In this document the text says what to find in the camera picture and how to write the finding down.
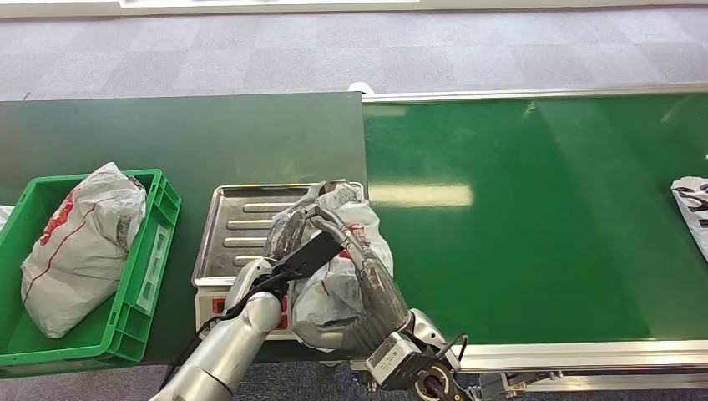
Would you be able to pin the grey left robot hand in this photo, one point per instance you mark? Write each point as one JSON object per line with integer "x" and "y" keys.
{"x": 249, "y": 279}

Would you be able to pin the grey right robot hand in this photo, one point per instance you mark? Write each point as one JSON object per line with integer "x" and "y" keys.
{"x": 381, "y": 310}

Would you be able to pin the grey mailer package red logo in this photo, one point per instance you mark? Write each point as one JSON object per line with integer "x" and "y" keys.
{"x": 326, "y": 293}

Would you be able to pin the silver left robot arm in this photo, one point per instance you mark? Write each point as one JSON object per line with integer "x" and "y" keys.
{"x": 232, "y": 348}

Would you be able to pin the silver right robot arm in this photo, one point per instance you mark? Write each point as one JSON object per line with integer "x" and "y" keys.
{"x": 428, "y": 332}

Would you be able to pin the green conveyor belt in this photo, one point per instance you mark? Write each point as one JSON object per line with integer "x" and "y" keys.
{"x": 525, "y": 221}

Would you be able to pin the bulky grey package red stripe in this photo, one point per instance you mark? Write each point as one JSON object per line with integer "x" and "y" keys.
{"x": 77, "y": 254}

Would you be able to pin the white package black print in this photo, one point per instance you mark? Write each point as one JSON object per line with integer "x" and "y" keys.
{"x": 694, "y": 213}

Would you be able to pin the electronic scale with steel tray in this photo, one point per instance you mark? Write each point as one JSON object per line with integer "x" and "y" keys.
{"x": 243, "y": 221}

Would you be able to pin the green plastic crate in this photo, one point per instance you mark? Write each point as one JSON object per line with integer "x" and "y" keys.
{"x": 110, "y": 326}

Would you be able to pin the white round cap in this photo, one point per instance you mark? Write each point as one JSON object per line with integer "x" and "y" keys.
{"x": 359, "y": 87}

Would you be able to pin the white plastic bag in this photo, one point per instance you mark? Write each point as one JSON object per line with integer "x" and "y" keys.
{"x": 4, "y": 215}

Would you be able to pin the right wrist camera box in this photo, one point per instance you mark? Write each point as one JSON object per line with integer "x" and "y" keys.
{"x": 392, "y": 357}

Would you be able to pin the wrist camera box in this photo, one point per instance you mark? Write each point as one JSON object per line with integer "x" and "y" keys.
{"x": 392, "y": 357}
{"x": 310, "y": 254}

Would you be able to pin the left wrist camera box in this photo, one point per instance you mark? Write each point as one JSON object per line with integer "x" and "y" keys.
{"x": 310, "y": 254}

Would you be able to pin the aluminium conveyor frame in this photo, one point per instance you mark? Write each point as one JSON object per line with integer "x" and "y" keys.
{"x": 608, "y": 354}

